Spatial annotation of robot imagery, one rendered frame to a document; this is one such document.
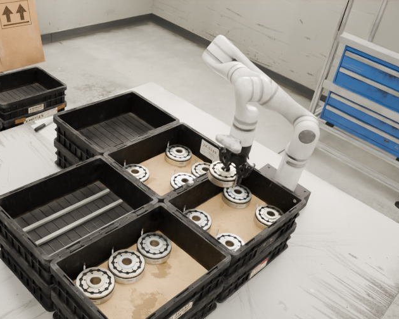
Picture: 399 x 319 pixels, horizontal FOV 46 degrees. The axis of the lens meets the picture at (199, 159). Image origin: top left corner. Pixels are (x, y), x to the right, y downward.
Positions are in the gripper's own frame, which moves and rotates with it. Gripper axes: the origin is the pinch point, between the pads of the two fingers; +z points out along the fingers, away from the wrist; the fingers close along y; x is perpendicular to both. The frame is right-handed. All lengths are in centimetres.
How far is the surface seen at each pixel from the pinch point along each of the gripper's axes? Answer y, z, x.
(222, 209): 2.4, 17.2, -2.7
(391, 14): 69, 7, -273
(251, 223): -8.4, 17.3, -5.4
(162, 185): 23.9, 17.0, 6.1
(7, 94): 164, 50, -6
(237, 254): -19.4, 7.3, 17.9
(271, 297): -27.6, 30.4, 3.2
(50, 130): 91, 29, 10
